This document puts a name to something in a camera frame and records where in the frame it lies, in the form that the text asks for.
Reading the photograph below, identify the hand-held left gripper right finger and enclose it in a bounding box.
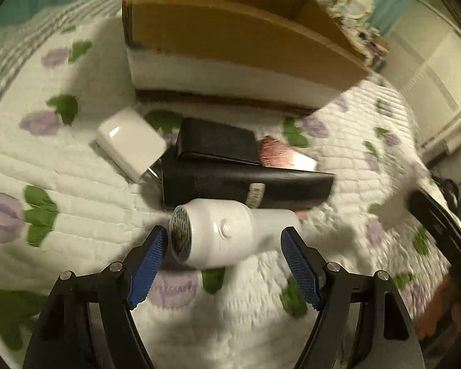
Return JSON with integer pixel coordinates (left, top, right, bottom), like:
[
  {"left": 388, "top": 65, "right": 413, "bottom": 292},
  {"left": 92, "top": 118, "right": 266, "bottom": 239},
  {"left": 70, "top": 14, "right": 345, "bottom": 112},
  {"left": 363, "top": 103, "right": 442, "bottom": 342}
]
[{"left": 280, "top": 227, "right": 425, "bottom": 369}]

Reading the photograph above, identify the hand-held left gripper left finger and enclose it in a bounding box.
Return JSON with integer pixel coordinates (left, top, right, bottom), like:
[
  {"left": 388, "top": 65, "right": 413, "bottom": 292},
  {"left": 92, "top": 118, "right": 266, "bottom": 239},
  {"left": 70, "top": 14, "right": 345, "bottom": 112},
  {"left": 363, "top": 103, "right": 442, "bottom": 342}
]
[{"left": 22, "top": 225, "right": 169, "bottom": 369}]

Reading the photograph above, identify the cardboard box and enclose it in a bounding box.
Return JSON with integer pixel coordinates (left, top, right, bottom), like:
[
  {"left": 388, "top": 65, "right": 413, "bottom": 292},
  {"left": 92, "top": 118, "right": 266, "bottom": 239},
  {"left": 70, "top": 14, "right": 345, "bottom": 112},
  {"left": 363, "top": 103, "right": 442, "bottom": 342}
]
[{"left": 122, "top": 0, "right": 371, "bottom": 117}]

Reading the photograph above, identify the floral quilted blanket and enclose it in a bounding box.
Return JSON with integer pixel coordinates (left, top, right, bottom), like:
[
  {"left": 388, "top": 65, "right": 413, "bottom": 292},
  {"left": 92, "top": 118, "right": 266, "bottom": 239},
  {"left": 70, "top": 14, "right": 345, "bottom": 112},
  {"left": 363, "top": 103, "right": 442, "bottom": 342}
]
[{"left": 0, "top": 0, "right": 461, "bottom": 369}]

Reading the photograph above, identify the long black box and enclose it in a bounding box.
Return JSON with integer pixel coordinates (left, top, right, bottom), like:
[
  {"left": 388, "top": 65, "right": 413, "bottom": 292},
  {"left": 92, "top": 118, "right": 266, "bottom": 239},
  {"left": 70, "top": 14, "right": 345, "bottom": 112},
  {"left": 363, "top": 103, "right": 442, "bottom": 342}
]
[{"left": 161, "top": 148, "right": 336, "bottom": 212}]

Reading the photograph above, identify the white power adapter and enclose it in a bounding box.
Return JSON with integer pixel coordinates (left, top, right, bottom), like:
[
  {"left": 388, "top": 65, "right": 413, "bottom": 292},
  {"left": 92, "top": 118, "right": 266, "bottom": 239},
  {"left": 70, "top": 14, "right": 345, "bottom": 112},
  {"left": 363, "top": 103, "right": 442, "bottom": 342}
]
[{"left": 95, "top": 107, "right": 168, "bottom": 185}]

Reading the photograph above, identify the small black case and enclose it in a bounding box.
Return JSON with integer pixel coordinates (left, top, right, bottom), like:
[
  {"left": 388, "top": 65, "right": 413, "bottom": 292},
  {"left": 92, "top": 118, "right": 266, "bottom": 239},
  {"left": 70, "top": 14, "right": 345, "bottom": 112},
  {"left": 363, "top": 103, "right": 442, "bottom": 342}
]
[{"left": 175, "top": 117, "right": 262, "bottom": 167}]

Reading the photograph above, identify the floral fabric bag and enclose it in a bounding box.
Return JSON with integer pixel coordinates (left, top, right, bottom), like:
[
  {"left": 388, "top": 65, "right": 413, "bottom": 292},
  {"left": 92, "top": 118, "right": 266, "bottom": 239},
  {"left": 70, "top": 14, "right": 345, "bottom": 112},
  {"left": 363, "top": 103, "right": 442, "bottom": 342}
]
[{"left": 326, "top": 0, "right": 388, "bottom": 70}]

